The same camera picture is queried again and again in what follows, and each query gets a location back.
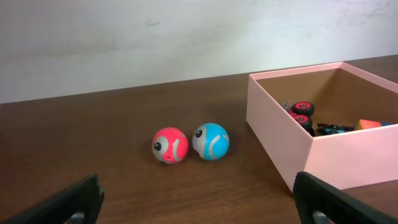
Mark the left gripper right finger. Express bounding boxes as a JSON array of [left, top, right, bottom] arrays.
[[293, 172, 397, 224]]

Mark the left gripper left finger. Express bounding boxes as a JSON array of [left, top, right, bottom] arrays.
[[3, 174, 104, 224]]

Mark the multicolour puzzle cube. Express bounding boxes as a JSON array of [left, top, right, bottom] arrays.
[[354, 119, 391, 130]]

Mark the red toy fire truck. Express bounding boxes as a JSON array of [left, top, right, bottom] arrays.
[[281, 101, 315, 136]]

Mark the red toy ball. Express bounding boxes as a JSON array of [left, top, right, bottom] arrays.
[[152, 127, 189, 164]]

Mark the blue toy ball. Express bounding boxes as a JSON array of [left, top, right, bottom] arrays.
[[192, 123, 229, 161]]

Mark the pink open cardboard box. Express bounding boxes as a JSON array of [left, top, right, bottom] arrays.
[[246, 62, 397, 189]]

